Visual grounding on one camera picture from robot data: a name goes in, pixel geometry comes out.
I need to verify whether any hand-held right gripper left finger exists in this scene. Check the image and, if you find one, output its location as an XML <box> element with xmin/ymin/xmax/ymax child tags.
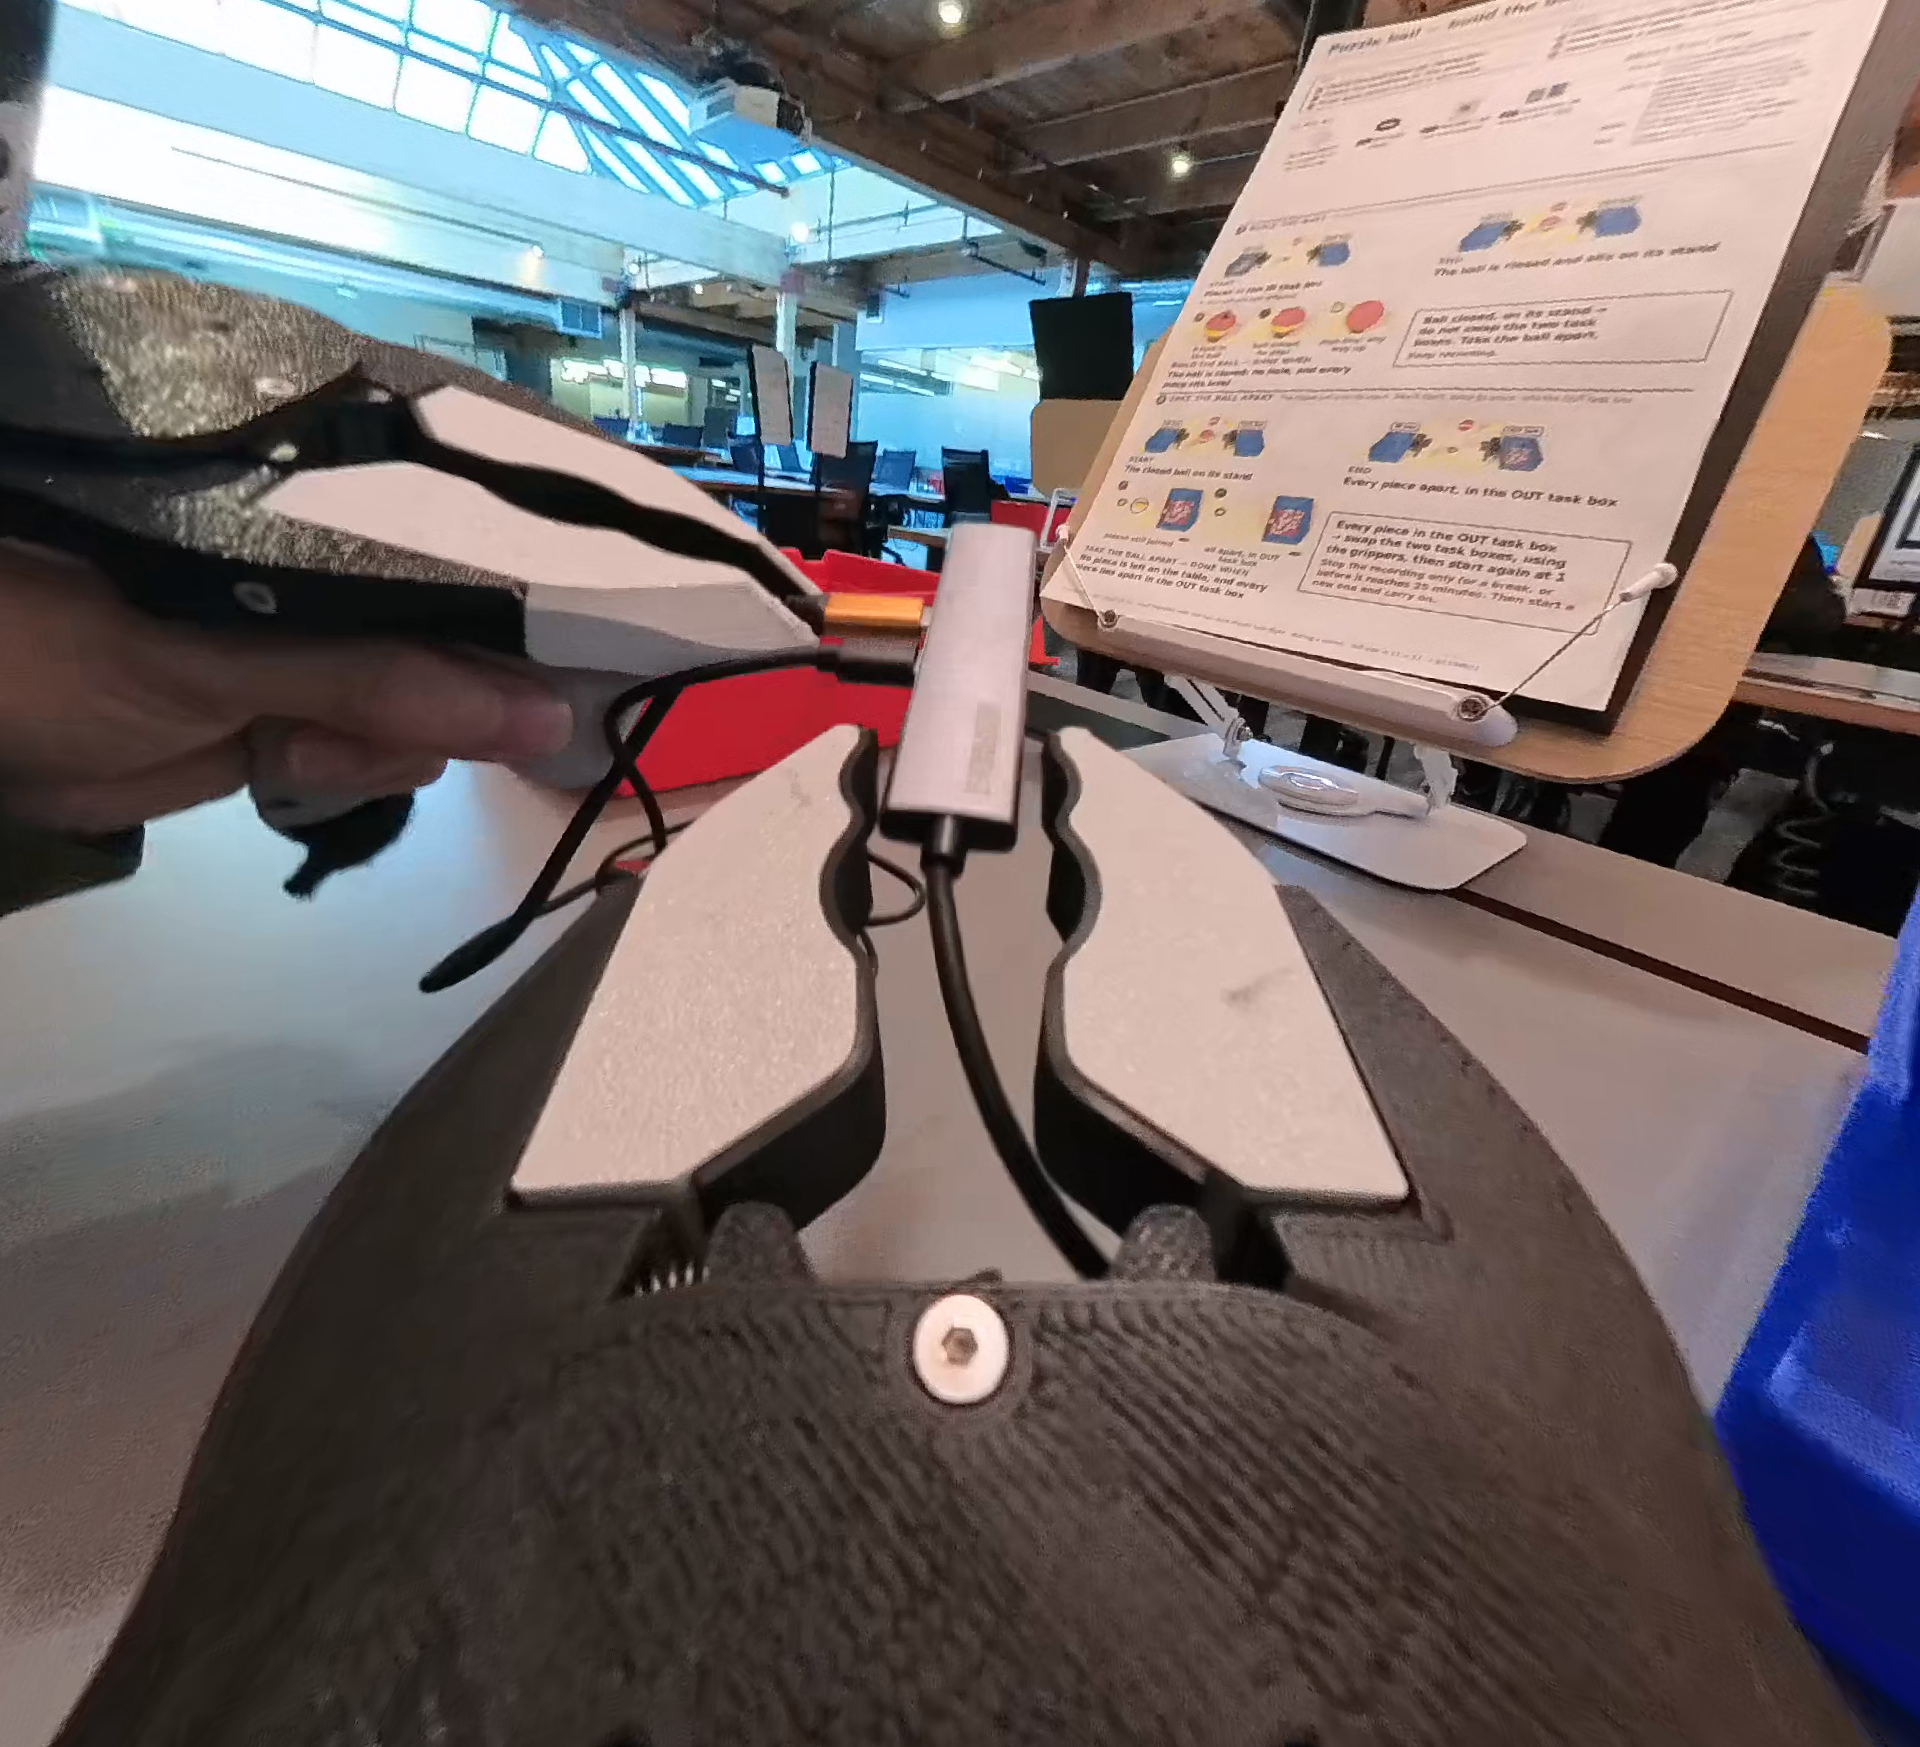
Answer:
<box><xmin>510</xmin><ymin>724</ymin><xmax>889</xmax><ymax>1234</ymax></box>

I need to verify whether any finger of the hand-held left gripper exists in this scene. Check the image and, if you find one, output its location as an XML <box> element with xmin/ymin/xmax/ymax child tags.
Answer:
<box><xmin>254</xmin><ymin>464</ymin><xmax>830</xmax><ymax>672</ymax></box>
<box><xmin>408</xmin><ymin>386</ymin><xmax>823</xmax><ymax>612</ymax></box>

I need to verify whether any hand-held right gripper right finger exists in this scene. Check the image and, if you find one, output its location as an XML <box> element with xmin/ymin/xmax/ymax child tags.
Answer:
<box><xmin>1032</xmin><ymin>728</ymin><xmax>1412</xmax><ymax>1276</ymax></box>

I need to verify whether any red plastic bin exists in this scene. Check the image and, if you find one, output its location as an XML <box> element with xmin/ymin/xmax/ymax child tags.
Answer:
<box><xmin>611</xmin><ymin>548</ymin><xmax>944</xmax><ymax>804</ymax></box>

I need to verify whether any black hub cable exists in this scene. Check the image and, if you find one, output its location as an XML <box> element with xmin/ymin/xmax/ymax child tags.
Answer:
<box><xmin>918</xmin><ymin>848</ymin><xmax>1120</xmax><ymax>1282</ymax></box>

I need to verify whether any black plug usb-c cable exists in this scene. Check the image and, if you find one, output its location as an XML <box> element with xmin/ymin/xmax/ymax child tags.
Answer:
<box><xmin>419</xmin><ymin>642</ymin><xmax>919</xmax><ymax>996</ymax></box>

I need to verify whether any grey usb hub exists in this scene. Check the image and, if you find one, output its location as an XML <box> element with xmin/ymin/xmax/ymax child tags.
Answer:
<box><xmin>875</xmin><ymin>522</ymin><xmax>1040</xmax><ymax>858</ymax></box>

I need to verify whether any blue plastic bin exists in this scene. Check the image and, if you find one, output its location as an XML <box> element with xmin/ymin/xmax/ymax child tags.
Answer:
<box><xmin>1714</xmin><ymin>878</ymin><xmax>1920</xmax><ymax>1747</ymax></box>

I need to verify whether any person's left hand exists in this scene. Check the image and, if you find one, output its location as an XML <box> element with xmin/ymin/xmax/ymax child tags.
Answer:
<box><xmin>0</xmin><ymin>544</ymin><xmax>575</xmax><ymax>838</ymax></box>

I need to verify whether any group of black office chairs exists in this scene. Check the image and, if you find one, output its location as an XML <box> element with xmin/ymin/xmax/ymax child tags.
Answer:
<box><xmin>659</xmin><ymin>424</ymin><xmax>1000</xmax><ymax>552</ymax></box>

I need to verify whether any white ceiling projector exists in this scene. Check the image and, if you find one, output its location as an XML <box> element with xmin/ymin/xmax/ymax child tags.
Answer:
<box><xmin>690</xmin><ymin>74</ymin><xmax>816</xmax><ymax>172</ymax></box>

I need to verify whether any bare wooden document stand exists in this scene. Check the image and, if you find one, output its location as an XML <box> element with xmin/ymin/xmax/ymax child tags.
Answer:
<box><xmin>1029</xmin><ymin>398</ymin><xmax>1170</xmax><ymax>534</ymax></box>

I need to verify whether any black standing panel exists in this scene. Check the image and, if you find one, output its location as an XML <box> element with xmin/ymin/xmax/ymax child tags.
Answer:
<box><xmin>1027</xmin><ymin>292</ymin><xmax>1138</xmax><ymax>406</ymax></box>

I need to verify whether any printed instruction sheet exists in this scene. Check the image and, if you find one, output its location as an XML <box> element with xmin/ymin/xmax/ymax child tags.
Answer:
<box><xmin>1037</xmin><ymin>0</ymin><xmax>1886</xmax><ymax>718</ymax></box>

